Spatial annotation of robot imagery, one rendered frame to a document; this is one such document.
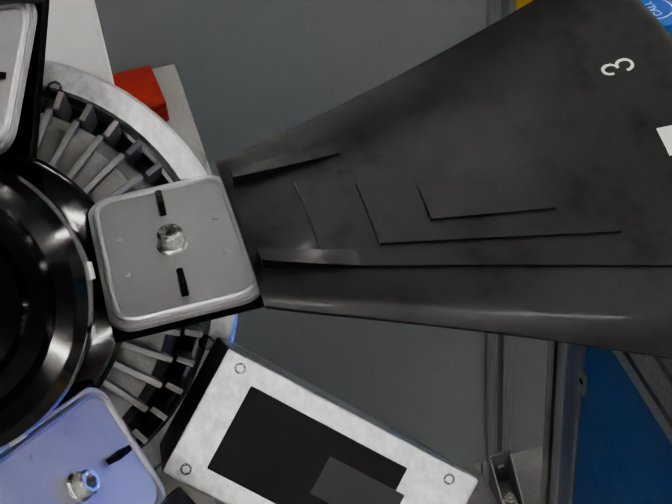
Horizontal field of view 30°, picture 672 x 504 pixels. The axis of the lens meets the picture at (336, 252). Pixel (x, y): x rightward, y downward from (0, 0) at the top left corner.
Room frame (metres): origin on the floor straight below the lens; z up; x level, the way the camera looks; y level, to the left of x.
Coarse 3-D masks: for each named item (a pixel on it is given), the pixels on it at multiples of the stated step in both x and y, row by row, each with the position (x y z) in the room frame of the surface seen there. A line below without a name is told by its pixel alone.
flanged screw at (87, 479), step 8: (72, 472) 0.35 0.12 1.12; (80, 472) 0.35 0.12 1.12; (88, 472) 0.35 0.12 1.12; (72, 480) 0.35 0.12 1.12; (80, 480) 0.35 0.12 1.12; (88, 480) 0.35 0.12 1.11; (96, 480) 0.35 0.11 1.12; (72, 488) 0.35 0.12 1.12; (80, 488) 0.34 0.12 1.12; (88, 488) 0.34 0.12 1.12; (96, 488) 0.35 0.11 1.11; (72, 496) 0.34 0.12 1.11; (80, 496) 0.34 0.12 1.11; (88, 496) 0.34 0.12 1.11
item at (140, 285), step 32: (192, 192) 0.46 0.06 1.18; (224, 192) 0.45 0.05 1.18; (96, 224) 0.44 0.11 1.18; (128, 224) 0.44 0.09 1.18; (160, 224) 0.44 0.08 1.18; (192, 224) 0.43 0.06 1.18; (224, 224) 0.43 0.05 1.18; (96, 256) 0.42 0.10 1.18; (128, 256) 0.42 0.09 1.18; (160, 256) 0.41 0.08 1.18; (192, 256) 0.41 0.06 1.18; (224, 256) 0.41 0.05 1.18; (128, 288) 0.40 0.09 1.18; (160, 288) 0.39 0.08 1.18; (192, 288) 0.39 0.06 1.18; (224, 288) 0.39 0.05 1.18; (256, 288) 0.39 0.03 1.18; (128, 320) 0.37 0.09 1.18; (160, 320) 0.37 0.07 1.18
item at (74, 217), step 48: (0, 192) 0.38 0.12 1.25; (48, 192) 0.46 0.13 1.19; (0, 240) 0.37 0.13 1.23; (48, 240) 0.37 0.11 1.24; (0, 288) 0.36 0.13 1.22; (48, 288) 0.36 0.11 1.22; (96, 288) 0.40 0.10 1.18; (0, 336) 0.34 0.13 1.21; (48, 336) 0.35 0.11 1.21; (96, 336) 0.42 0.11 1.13; (0, 384) 0.34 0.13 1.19; (48, 384) 0.33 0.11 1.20; (96, 384) 0.41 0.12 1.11; (0, 432) 0.32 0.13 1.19
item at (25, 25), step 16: (0, 16) 0.47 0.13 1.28; (16, 16) 0.46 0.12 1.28; (32, 16) 0.45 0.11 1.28; (0, 32) 0.46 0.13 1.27; (16, 32) 0.45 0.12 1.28; (32, 32) 0.45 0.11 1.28; (0, 48) 0.45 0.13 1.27; (16, 48) 0.45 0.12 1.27; (0, 64) 0.45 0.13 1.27; (16, 64) 0.44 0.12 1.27; (0, 80) 0.44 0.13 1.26; (16, 80) 0.43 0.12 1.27; (0, 96) 0.44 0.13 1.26; (16, 96) 0.43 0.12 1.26; (0, 112) 0.43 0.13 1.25; (16, 112) 0.42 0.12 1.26; (0, 128) 0.42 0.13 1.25; (16, 128) 0.42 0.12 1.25; (0, 144) 0.42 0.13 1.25
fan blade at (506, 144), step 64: (576, 0) 0.54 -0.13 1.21; (640, 0) 0.54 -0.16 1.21; (448, 64) 0.52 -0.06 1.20; (512, 64) 0.51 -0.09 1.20; (576, 64) 0.50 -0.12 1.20; (320, 128) 0.48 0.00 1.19; (384, 128) 0.48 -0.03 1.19; (448, 128) 0.47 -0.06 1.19; (512, 128) 0.46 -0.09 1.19; (576, 128) 0.46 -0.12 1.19; (640, 128) 0.46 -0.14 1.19; (256, 192) 0.44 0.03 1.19; (320, 192) 0.44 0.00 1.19; (384, 192) 0.43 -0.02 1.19; (448, 192) 0.43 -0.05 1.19; (512, 192) 0.43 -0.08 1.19; (576, 192) 0.42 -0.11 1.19; (640, 192) 0.42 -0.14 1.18; (256, 256) 0.40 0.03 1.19; (320, 256) 0.40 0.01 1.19; (384, 256) 0.40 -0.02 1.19; (448, 256) 0.39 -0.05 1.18; (512, 256) 0.39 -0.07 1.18; (576, 256) 0.39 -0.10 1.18; (640, 256) 0.39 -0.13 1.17; (384, 320) 0.37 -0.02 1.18; (448, 320) 0.37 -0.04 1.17; (512, 320) 0.36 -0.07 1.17; (576, 320) 0.36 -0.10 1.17; (640, 320) 0.37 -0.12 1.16
